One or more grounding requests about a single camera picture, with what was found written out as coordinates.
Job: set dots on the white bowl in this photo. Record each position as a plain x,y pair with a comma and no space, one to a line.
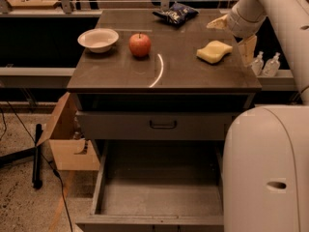
98,40

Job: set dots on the black stand base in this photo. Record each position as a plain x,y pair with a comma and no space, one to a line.
33,154

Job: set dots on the open grey middle drawer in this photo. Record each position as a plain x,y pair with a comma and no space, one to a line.
157,186

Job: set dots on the grey metal rail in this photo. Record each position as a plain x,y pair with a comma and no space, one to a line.
51,78

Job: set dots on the black drawer handle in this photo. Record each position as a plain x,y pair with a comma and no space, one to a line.
163,126

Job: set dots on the blue chip bag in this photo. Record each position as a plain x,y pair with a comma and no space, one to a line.
177,14

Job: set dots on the clear sanitizer bottle left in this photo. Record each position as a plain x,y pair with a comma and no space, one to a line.
257,63

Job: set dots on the yellow sponge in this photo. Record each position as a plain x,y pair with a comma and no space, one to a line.
214,51

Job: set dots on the red apple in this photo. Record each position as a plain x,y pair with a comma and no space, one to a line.
140,45

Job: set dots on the cardboard box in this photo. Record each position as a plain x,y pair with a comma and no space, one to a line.
70,150

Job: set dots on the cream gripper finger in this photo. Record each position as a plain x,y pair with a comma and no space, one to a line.
219,23
247,48

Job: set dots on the closed grey top drawer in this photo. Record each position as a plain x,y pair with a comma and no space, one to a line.
135,125

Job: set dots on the grey drawer cabinet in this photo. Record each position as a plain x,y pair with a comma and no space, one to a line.
170,79

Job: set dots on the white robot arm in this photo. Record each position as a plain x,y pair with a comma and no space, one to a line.
266,152

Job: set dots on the clear sanitizer bottle right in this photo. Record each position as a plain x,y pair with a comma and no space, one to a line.
271,66

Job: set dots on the clear sanitizer bottle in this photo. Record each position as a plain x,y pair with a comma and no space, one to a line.
257,63
271,66

